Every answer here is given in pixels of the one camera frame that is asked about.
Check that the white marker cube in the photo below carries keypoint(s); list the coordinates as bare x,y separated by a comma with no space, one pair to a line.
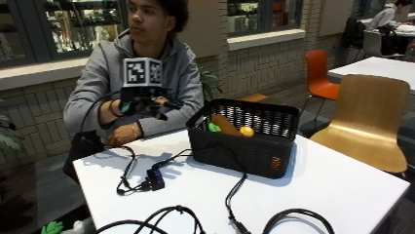
142,72

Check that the black wristband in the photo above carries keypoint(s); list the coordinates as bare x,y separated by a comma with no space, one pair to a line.
114,108

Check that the green leafy plant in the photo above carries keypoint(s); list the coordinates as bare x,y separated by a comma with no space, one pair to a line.
209,84

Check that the green toy vegetable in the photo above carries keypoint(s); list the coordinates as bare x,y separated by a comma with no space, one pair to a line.
213,127

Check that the brown toy bread loaf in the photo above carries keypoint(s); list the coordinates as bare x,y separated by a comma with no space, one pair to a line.
225,126

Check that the the person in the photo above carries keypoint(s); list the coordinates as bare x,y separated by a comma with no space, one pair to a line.
108,74

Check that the orange toy fruit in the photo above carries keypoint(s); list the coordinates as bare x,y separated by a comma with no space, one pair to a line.
247,131

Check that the wooden stool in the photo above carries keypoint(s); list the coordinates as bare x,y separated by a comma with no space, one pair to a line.
255,97

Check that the black woven plastic basket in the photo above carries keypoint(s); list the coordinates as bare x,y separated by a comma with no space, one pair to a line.
245,143

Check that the black usb hub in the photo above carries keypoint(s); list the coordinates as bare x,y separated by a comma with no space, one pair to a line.
155,178

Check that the orange plastic chair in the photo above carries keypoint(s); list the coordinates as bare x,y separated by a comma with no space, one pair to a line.
320,78

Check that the green potted plant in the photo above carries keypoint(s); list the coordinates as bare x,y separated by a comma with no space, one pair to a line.
9,136

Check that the green and white soft toy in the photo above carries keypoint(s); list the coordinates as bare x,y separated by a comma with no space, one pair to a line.
64,228

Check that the light wooden chair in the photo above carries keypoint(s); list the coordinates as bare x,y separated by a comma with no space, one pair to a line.
368,120

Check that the white table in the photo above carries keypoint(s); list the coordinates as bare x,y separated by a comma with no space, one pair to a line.
381,69

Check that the grey chair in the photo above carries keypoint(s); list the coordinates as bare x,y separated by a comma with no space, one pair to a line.
374,43

